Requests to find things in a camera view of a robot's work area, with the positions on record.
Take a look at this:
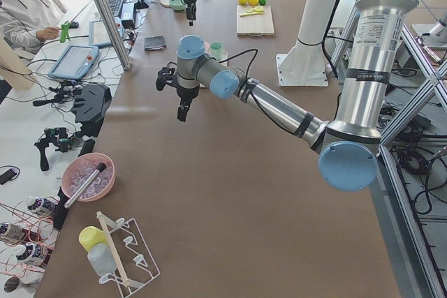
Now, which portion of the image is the seated person in hoodie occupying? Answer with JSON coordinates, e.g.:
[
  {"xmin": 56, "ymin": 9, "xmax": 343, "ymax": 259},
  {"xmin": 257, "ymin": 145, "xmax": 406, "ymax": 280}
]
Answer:
[{"xmin": 1, "ymin": 0, "xmax": 68, "ymax": 54}]

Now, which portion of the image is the cream rabbit tray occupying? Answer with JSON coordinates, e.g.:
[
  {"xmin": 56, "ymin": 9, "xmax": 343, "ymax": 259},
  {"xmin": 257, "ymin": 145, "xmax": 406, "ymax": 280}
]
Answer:
[{"xmin": 210, "ymin": 50, "xmax": 228, "ymax": 66}]

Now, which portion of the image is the yellow plastic knife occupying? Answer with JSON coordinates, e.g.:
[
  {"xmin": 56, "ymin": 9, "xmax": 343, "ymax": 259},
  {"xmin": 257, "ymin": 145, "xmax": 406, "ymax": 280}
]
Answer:
[{"xmin": 239, "ymin": 12, "xmax": 264, "ymax": 17}]

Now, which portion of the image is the metal scoop handle in bucket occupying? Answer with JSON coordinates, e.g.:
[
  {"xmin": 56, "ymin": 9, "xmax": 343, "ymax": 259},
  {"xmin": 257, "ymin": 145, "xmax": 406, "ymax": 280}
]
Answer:
[{"xmin": 64, "ymin": 163, "xmax": 107, "ymax": 209}]

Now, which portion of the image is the black braided left cable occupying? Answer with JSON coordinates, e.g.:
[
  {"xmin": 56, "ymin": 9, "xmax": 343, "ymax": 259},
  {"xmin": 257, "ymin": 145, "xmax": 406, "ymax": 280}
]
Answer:
[{"xmin": 223, "ymin": 49, "xmax": 315, "ymax": 135}]

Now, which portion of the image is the grey cup on rack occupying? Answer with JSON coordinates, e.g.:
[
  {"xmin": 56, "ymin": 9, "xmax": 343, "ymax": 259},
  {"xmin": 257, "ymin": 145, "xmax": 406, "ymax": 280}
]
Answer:
[{"xmin": 87, "ymin": 243, "xmax": 117, "ymax": 277}]

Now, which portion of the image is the pink bucket with ice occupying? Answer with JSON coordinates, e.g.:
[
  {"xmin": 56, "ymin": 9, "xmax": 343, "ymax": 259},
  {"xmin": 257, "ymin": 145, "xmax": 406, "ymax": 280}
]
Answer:
[{"xmin": 61, "ymin": 152, "xmax": 116, "ymax": 202}]

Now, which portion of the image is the plastic bottle upper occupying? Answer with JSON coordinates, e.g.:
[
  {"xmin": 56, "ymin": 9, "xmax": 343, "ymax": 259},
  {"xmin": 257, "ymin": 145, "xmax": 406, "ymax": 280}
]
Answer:
[{"xmin": 25, "ymin": 196, "xmax": 56, "ymax": 218}]

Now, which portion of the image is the aluminium frame post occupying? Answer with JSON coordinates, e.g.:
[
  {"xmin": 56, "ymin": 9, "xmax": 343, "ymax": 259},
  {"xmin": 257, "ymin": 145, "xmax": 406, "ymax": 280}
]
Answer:
[{"xmin": 94, "ymin": 0, "xmax": 131, "ymax": 70}]

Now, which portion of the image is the green cup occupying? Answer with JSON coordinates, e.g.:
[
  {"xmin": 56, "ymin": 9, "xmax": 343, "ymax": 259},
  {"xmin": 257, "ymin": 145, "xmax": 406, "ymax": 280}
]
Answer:
[{"xmin": 210, "ymin": 41, "xmax": 223, "ymax": 61}]

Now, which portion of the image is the blue teach pendant near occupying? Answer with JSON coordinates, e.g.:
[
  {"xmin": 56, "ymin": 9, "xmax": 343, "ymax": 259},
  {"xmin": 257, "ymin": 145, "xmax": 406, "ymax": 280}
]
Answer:
[{"xmin": 47, "ymin": 45, "xmax": 99, "ymax": 80}]

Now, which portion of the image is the yellow cup on rack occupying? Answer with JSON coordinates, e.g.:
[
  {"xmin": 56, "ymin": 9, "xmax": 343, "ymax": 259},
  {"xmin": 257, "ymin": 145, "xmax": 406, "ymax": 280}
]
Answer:
[{"xmin": 78, "ymin": 226, "xmax": 108, "ymax": 252}]

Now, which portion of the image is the white wire cup rack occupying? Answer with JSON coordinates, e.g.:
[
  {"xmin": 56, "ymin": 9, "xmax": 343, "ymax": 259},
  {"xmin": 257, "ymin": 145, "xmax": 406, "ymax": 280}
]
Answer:
[{"xmin": 98, "ymin": 217, "xmax": 161, "ymax": 297}]

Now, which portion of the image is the bamboo cutting board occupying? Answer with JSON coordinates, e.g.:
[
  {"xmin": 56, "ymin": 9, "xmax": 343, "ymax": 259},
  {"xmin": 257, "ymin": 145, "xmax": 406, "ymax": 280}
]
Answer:
[{"xmin": 236, "ymin": 5, "xmax": 275, "ymax": 37}]

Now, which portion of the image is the green bowl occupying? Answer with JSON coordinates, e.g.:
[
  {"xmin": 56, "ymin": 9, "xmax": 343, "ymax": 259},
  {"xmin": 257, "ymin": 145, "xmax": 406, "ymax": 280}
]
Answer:
[{"xmin": 169, "ymin": 0, "xmax": 187, "ymax": 11}]

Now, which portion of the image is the blue teach pendant far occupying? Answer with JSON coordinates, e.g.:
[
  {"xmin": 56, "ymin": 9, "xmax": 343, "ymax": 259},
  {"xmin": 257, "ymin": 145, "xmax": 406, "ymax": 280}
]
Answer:
[{"xmin": 89, "ymin": 17, "xmax": 124, "ymax": 48}]

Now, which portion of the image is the grey folded cloth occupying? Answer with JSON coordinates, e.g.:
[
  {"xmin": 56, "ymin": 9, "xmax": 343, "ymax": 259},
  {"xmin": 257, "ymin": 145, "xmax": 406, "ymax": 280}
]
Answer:
[{"xmin": 144, "ymin": 36, "xmax": 166, "ymax": 52}]

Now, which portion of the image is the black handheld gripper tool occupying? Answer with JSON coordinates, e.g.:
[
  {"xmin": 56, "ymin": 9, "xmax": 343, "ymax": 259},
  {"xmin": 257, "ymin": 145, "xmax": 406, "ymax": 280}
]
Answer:
[{"xmin": 34, "ymin": 126, "xmax": 83, "ymax": 172}]

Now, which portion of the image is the blue teach pendant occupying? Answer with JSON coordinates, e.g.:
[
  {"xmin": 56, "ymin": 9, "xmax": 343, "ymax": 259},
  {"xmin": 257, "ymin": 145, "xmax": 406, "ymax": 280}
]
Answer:
[
  {"xmin": 89, "ymin": 17, "xmax": 124, "ymax": 48},
  {"xmin": 47, "ymin": 45, "xmax": 99, "ymax": 80}
]

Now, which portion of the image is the plastic bottle lower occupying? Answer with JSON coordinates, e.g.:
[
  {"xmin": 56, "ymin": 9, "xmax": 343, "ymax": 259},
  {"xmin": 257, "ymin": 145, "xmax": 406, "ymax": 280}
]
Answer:
[{"xmin": 13, "ymin": 243, "xmax": 50, "ymax": 269}]

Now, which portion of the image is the green clamp tool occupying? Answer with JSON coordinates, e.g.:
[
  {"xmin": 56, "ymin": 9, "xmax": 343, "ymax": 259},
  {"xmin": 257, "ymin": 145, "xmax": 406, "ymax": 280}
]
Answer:
[{"xmin": 60, "ymin": 21, "xmax": 71, "ymax": 43}]

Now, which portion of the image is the wooden rack handle stick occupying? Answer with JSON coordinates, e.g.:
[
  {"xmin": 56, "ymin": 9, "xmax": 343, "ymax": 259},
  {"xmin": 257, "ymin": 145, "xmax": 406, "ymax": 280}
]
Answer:
[{"xmin": 96, "ymin": 211, "xmax": 130, "ymax": 288}]

